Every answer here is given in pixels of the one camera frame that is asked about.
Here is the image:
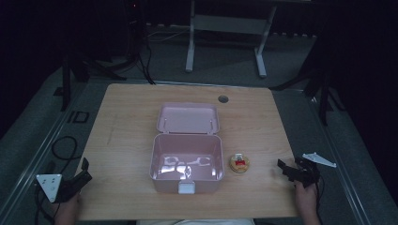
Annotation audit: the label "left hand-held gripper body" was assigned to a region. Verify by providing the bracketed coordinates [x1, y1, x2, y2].
[35, 171, 86, 204]

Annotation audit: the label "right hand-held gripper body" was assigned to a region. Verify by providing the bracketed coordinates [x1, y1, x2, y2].
[289, 151, 338, 189]

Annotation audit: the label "round yellow red-labelled snack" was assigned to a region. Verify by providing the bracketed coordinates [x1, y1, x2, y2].
[229, 152, 251, 174]

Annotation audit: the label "pink plastic storage box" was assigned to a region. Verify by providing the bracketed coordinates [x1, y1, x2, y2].
[148, 101, 225, 195]

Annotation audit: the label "person's right hand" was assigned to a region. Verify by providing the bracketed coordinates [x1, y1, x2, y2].
[294, 180, 319, 217]

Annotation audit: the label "person's left hand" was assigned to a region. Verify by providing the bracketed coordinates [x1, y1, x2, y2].
[54, 191, 82, 225]

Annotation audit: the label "black metal stand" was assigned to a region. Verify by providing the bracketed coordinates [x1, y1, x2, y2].
[53, 52, 128, 113]
[269, 67, 346, 127]

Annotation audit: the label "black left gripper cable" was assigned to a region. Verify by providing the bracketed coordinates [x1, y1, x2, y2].
[33, 135, 79, 225]

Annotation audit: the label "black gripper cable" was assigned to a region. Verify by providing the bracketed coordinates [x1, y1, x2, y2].
[33, 135, 79, 225]
[314, 174, 325, 225]

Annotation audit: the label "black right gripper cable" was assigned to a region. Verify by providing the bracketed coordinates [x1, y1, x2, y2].
[314, 174, 325, 225]

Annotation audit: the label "black floor cables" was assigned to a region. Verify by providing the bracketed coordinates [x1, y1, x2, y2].
[123, 18, 191, 86]

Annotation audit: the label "white metal desk frame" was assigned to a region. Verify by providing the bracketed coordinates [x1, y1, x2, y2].
[185, 0, 279, 79]

